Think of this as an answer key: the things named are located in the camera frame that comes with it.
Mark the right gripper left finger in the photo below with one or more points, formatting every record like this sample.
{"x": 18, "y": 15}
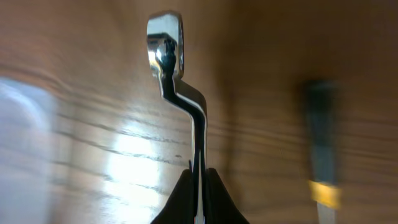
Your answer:
{"x": 179, "y": 207}

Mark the clear plastic container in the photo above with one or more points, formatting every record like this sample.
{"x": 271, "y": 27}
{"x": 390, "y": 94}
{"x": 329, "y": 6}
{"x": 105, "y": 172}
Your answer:
{"x": 27, "y": 115}

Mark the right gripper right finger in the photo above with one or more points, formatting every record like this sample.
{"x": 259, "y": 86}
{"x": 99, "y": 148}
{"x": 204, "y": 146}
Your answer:
{"x": 219, "y": 206}

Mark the slim black yellow screwdriver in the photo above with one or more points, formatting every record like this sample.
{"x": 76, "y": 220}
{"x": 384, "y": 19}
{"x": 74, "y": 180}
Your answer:
{"x": 318, "y": 96}

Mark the silver offset wrench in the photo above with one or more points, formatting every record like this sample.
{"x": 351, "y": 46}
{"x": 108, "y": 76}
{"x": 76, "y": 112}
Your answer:
{"x": 166, "y": 58}

